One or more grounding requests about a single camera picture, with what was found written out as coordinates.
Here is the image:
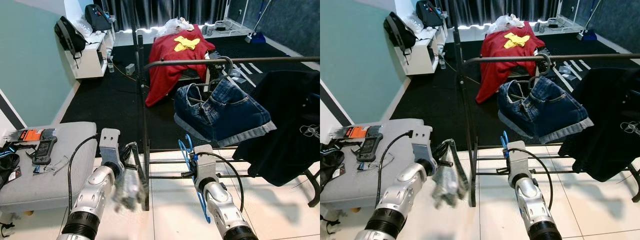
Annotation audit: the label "black backpack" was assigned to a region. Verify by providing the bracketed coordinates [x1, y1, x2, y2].
[54, 16, 87, 61]
[384, 12, 417, 56]

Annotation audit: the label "black metal clothes rack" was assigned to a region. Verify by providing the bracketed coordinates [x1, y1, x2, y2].
[131, 27, 321, 211]
[452, 25, 640, 208]

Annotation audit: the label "grey upholstered ottoman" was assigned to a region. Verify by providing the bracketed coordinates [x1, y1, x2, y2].
[0, 121, 98, 213]
[320, 118, 426, 211]

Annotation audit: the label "black bag with red tag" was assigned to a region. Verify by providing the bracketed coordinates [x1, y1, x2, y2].
[416, 0, 445, 28]
[85, 4, 113, 33]

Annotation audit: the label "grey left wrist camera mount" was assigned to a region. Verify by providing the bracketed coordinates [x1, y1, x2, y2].
[411, 125, 434, 166]
[99, 128, 123, 173]

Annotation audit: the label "clear safety glasses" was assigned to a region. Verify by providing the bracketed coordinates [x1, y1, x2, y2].
[357, 152, 393, 173]
[32, 156, 68, 176]

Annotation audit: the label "dark curtain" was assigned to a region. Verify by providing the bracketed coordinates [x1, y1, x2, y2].
[97, 0, 231, 31]
[435, 0, 561, 27]

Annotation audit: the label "white plastic bag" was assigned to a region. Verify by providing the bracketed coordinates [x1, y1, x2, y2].
[162, 17, 196, 37]
[492, 14, 526, 33]

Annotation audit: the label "black handheld controller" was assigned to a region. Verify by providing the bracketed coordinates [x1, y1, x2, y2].
[356, 132, 383, 162]
[31, 136, 58, 166]

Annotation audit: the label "blue broom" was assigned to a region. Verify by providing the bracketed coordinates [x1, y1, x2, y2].
[245, 0, 275, 45]
[576, 0, 603, 42]

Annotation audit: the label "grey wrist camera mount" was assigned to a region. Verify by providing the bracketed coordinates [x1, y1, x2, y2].
[99, 128, 123, 173]
[411, 125, 434, 166]
[192, 144, 217, 188]
[506, 141, 530, 183]

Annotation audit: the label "black clothes hanger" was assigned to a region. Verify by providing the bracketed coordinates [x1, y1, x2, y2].
[202, 56, 235, 101]
[525, 52, 552, 96]

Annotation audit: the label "white cabinet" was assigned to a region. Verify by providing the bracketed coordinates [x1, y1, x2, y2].
[395, 27, 447, 76]
[65, 31, 116, 80]

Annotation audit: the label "black strap bundle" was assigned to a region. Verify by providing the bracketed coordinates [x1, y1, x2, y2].
[320, 142, 346, 188]
[0, 145, 21, 191]

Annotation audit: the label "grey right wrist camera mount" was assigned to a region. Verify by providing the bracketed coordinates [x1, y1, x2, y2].
[506, 141, 530, 183]
[192, 144, 217, 188]

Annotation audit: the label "orange and black device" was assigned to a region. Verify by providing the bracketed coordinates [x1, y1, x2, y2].
[12, 129, 56, 143]
[339, 126, 380, 140]

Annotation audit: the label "red cloth with yellow star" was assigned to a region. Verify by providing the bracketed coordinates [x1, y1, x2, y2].
[145, 25, 217, 107]
[475, 21, 547, 104]

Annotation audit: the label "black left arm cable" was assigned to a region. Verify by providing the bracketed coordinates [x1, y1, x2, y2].
[379, 131, 416, 201]
[67, 135, 101, 211]

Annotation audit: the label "black shirt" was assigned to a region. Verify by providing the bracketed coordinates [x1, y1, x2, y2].
[557, 67, 640, 183]
[232, 70, 321, 188]

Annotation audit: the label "blue denim shorts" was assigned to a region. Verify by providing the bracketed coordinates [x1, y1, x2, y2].
[497, 75, 595, 145]
[173, 77, 277, 148]

